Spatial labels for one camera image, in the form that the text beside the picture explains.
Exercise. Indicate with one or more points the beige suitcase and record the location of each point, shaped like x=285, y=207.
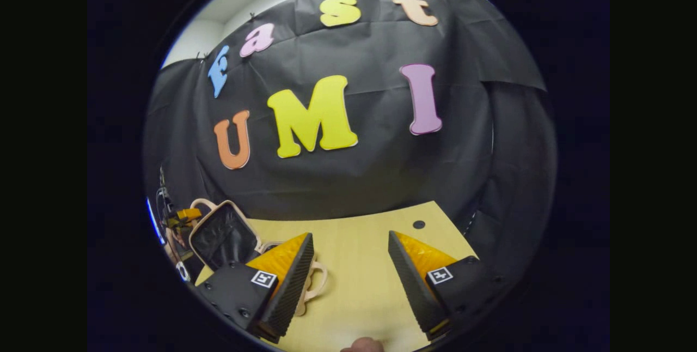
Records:
x=223, y=237

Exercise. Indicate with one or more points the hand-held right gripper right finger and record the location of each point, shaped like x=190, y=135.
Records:
x=414, y=292

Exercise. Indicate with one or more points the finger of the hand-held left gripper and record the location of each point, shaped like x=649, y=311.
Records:
x=189, y=214

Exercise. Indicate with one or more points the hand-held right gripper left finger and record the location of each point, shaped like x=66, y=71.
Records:
x=291, y=292

